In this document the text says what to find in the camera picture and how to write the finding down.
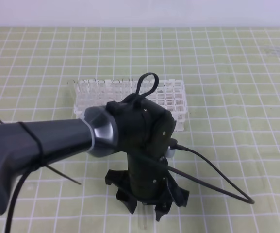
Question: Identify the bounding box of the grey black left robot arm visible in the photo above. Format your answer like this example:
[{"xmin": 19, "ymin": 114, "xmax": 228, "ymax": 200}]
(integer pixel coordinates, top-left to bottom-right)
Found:
[{"xmin": 0, "ymin": 94, "xmax": 189, "ymax": 220}]

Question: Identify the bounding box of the green grid tablecloth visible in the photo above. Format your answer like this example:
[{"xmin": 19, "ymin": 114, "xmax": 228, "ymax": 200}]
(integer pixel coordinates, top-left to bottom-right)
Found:
[{"xmin": 0, "ymin": 27, "xmax": 280, "ymax": 233}]

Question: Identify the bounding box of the clear glass test tube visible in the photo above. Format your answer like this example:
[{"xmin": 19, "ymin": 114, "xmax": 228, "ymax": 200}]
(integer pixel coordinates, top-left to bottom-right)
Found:
[{"xmin": 138, "ymin": 203, "xmax": 147, "ymax": 230}]

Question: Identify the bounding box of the leaning glass tube rack left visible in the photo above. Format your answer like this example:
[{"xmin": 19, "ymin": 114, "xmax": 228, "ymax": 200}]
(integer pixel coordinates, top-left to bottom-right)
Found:
[{"xmin": 67, "ymin": 79, "xmax": 77, "ymax": 107}]

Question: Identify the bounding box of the white plastic test tube rack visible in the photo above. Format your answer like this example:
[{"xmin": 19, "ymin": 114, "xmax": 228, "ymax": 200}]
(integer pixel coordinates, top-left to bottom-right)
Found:
[{"xmin": 73, "ymin": 78, "xmax": 187, "ymax": 132}]

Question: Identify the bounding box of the black zip tie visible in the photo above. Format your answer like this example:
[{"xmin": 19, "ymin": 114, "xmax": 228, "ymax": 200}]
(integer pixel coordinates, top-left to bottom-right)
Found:
[{"xmin": 0, "ymin": 119, "xmax": 92, "ymax": 189}]

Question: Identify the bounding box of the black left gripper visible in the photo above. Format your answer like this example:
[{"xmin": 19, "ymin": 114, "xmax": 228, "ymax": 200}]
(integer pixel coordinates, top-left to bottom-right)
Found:
[{"xmin": 105, "ymin": 94, "xmax": 189, "ymax": 222}]

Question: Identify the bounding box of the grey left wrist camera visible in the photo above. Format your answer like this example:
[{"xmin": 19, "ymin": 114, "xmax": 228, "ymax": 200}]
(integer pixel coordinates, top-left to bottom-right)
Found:
[{"xmin": 165, "ymin": 138, "xmax": 178, "ymax": 158}]

